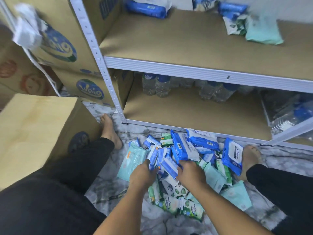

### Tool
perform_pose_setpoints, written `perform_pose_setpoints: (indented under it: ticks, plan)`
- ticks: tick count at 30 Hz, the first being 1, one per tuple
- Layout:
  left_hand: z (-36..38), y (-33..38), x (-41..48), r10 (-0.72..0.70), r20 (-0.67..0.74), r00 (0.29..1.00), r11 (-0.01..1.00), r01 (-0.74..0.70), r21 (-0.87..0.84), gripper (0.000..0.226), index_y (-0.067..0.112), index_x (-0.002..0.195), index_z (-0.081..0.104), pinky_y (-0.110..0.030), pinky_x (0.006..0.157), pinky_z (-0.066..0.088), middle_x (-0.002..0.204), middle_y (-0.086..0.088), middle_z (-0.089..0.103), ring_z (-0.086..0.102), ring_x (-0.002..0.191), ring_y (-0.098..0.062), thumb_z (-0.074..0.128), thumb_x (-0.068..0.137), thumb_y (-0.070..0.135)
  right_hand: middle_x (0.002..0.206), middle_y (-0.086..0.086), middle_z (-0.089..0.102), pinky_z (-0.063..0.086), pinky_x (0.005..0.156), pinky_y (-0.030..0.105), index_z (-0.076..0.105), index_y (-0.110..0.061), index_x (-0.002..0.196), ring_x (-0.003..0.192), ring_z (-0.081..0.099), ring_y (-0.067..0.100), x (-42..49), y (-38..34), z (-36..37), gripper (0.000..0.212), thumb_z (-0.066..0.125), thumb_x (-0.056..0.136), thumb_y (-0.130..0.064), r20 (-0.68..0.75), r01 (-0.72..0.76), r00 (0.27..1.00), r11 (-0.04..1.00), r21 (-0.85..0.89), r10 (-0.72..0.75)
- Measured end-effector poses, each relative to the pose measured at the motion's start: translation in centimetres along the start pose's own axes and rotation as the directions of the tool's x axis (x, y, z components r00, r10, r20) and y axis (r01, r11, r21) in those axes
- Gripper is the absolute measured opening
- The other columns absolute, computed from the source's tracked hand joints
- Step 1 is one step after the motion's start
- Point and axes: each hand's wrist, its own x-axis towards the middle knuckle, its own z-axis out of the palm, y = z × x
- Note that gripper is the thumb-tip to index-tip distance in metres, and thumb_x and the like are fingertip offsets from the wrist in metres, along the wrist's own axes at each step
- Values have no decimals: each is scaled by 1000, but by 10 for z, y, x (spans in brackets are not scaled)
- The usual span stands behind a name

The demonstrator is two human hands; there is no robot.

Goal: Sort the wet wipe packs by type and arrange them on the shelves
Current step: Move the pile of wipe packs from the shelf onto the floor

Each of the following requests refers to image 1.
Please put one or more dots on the pile of wipes packets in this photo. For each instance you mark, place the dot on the pile of wipes packets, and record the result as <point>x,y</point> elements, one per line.
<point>171,195</point>

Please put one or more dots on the person's left hand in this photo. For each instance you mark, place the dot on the person's left hand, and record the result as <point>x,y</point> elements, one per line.
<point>143,176</point>

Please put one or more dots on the person's right hand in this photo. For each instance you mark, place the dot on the person's right hand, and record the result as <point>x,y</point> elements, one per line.
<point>191,174</point>

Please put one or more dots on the person's right forearm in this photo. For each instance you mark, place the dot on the person's right forearm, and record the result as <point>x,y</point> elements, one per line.
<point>230,210</point>

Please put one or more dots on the water bottles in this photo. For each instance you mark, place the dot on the water bottles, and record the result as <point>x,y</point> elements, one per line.
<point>288,117</point>

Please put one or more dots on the blue wipe packet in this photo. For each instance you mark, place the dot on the blue wipe packet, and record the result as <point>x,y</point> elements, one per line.
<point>205,3</point>

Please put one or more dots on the person's left forearm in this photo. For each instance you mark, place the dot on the person's left forearm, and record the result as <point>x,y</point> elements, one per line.
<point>122,213</point>

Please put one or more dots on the person's foot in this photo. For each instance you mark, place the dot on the person's foot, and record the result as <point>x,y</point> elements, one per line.
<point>110,130</point>
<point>250,159</point>

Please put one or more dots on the person's right foot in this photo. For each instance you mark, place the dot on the person's right foot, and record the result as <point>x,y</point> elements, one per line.
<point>250,159</point>

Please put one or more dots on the person's right leg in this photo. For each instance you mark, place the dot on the person's right leg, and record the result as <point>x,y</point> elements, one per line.
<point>288,193</point>

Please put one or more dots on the grey metal shelf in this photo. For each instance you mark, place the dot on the grey metal shelf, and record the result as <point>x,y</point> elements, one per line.
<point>195,71</point>

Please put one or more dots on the person's left foot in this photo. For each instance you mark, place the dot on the person's left foot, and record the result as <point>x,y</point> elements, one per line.
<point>110,130</point>

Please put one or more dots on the plain cardboard box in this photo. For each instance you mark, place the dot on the plain cardboard box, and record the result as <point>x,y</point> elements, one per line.
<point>34,129</point>

